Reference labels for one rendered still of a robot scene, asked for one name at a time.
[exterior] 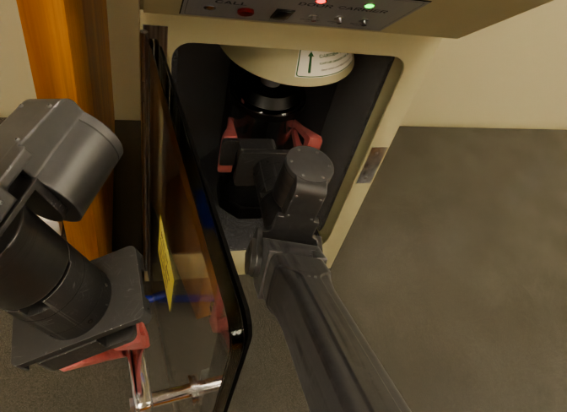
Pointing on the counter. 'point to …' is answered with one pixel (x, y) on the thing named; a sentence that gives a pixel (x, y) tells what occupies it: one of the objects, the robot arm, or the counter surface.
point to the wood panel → (73, 79)
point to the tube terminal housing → (365, 42)
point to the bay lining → (209, 109)
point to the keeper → (371, 165)
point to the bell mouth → (292, 64)
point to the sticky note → (165, 264)
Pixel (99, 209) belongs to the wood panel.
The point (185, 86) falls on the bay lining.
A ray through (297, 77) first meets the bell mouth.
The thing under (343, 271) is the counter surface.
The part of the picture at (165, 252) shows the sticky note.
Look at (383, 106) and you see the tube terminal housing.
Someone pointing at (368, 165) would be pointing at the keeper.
